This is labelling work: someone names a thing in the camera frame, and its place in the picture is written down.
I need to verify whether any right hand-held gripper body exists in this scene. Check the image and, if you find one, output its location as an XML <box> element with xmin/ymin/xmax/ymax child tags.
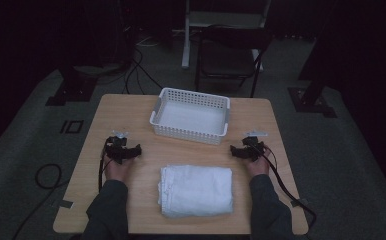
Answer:
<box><xmin>242</xmin><ymin>129</ymin><xmax>269</xmax><ymax>163</ymax></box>

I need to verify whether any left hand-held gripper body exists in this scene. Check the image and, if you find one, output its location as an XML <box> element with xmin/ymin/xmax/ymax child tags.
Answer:
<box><xmin>104</xmin><ymin>130</ymin><xmax>133</xmax><ymax>165</ymax></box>

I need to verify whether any white plastic basket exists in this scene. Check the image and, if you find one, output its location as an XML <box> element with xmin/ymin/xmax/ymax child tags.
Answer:
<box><xmin>149</xmin><ymin>87</ymin><xmax>231</xmax><ymax>146</ymax></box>

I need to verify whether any white cloth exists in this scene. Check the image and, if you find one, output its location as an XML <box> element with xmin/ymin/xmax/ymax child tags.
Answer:
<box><xmin>157</xmin><ymin>164</ymin><xmax>234</xmax><ymax>219</ymax></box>

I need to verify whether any person's right hand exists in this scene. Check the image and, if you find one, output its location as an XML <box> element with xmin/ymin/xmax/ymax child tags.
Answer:
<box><xmin>245</xmin><ymin>148</ymin><xmax>272</xmax><ymax>178</ymax></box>

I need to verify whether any person's left hand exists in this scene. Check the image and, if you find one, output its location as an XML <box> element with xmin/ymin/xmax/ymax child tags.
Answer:
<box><xmin>102</xmin><ymin>153</ymin><xmax>136</xmax><ymax>185</ymax></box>

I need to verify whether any black stand base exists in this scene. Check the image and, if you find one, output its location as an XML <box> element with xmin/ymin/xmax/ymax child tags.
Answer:
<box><xmin>45</xmin><ymin>64</ymin><xmax>99</xmax><ymax>107</ymax></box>
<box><xmin>287</xmin><ymin>49</ymin><xmax>338</xmax><ymax>119</ymax></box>

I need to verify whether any black folding chair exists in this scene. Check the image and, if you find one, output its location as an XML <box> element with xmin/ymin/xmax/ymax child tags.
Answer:
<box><xmin>194</xmin><ymin>24</ymin><xmax>274</xmax><ymax>99</ymax></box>

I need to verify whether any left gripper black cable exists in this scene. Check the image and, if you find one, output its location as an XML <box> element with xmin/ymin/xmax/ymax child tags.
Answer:
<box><xmin>97</xmin><ymin>137</ymin><xmax>113</xmax><ymax>193</ymax></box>

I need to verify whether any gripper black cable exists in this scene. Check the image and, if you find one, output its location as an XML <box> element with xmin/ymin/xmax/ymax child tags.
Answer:
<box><xmin>97</xmin><ymin>137</ymin><xmax>113</xmax><ymax>193</ymax></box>
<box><xmin>252</xmin><ymin>142</ymin><xmax>317</xmax><ymax>232</ymax></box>

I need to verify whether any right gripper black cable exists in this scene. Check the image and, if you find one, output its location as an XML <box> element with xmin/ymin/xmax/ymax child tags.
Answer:
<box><xmin>252</xmin><ymin>142</ymin><xmax>317</xmax><ymax>232</ymax></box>

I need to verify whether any black floor cables bundle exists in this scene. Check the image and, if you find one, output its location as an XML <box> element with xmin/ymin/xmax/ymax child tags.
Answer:
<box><xmin>122</xmin><ymin>34</ymin><xmax>165</xmax><ymax>96</ymax></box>

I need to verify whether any black floor cable loop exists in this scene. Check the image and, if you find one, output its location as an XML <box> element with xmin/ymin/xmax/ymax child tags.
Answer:
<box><xmin>11</xmin><ymin>162</ymin><xmax>71</xmax><ymax>240</ymax></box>

